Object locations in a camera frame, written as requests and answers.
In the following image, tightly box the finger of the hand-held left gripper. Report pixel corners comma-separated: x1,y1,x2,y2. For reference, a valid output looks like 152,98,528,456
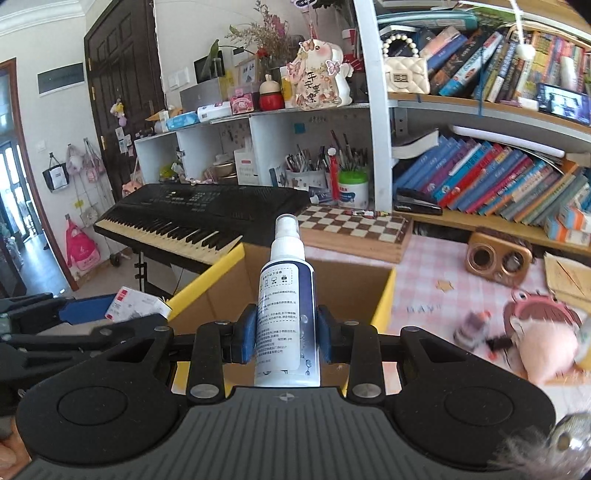
0,314,168,365
0,295,115,330

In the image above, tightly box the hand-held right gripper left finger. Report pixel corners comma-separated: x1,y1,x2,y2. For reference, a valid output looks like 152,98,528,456
99,305,257,403

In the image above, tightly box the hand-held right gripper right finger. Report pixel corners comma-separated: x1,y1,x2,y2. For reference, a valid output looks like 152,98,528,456
316,305,467,403

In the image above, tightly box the small white red box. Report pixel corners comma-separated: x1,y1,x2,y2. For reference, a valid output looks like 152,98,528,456
104,286,172,324

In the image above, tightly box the white spray bottle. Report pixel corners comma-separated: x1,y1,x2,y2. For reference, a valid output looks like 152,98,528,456
254,215,321,388

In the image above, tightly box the yellow cardboard box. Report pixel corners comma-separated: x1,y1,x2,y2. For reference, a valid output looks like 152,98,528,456
166,242,398,398

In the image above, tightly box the small toy car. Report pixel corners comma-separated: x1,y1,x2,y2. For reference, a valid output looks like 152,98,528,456
455,310,492,349

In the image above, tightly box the pink checked cloth desktop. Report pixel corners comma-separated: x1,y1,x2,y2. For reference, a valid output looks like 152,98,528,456
295,231,591,462

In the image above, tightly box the person's left hand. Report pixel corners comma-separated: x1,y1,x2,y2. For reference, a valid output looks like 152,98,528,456
0,434,32,467

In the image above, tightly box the pink hanging bag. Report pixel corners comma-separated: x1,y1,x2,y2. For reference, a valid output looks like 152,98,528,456
65,219,100,273

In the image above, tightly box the black keyboard stand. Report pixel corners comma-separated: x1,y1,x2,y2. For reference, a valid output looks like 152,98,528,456
131,249,185,296

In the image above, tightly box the wooden chessboard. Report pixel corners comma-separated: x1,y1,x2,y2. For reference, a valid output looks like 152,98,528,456
295,205,414,264

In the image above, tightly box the white black tote bag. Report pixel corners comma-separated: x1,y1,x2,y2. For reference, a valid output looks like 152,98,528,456
42,154,70,192

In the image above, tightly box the black electronic keyboard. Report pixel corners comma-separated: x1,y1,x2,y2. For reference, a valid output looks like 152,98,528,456
93,184,311,278

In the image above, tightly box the green lid white tub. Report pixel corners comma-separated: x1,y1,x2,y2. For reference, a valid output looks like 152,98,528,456
338,170,370,209

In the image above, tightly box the white pen holder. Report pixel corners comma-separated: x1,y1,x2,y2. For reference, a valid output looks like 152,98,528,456
285,168,326,191

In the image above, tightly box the red hanging tassel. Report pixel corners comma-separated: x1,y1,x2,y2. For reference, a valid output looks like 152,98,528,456
327,148,340,204

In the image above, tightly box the black stapler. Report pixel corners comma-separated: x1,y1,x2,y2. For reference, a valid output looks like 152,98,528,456
394,187,444,217

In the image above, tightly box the white paper bag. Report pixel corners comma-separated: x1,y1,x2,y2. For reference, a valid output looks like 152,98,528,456
233,136,259,188

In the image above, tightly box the bunch of pens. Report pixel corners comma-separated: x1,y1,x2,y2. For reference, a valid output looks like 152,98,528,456
284,131,370,174

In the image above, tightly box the brown retro radio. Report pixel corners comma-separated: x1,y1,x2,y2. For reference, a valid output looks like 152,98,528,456
464,228,534,289

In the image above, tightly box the white shelf unit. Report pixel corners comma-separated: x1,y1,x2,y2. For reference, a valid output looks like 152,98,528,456
134,104,375,213

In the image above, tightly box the blue tissue pack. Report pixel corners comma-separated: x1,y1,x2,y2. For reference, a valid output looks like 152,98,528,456
165,111,200,131

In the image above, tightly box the pink plush toy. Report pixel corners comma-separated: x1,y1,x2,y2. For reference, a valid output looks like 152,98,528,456
512,318,589,386

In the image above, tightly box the row of leaning books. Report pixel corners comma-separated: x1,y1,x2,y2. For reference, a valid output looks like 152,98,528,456
392,134,591,232

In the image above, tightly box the wooden bookshelf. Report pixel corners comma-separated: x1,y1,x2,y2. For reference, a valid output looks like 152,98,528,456
353,0,591,254

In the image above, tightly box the white wipes pack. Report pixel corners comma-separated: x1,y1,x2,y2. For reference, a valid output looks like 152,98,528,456
198,102,232,121

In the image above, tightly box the pink box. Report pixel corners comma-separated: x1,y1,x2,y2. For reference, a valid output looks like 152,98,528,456
230,90,254,115

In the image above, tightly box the grey fluffy pompom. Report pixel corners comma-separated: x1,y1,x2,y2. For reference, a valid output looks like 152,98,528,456
489,411,591,480

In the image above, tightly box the red round doll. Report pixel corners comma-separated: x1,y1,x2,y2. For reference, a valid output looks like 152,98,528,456
257,74,283,112

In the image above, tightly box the dark wooden door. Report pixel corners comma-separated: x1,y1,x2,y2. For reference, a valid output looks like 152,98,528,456
84,0,167,204

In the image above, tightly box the yellow bottle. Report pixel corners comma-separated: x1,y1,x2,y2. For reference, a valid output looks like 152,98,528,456
279,69,296,109

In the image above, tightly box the brown paper envelope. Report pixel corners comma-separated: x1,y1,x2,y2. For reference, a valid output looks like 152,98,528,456
542,251,591,310

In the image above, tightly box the pink cartoon ornament plaque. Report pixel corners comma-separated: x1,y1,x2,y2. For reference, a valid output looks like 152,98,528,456
286,39,354,112

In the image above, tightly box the white orange box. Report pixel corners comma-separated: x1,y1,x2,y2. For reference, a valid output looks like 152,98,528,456
556,205,591,232
542,217,585,245

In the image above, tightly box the white quilted handbag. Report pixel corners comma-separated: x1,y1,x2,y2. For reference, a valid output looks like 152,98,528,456
381,34,431,96

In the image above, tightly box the dried flower bunch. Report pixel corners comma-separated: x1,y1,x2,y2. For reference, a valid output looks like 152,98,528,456
226,0,301,70

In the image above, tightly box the row of upright books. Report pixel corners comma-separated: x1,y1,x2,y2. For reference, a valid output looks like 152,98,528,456
416,18,591,104

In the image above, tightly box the phone with lit screen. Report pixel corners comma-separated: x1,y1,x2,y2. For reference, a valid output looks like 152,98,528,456
536,83,591,125

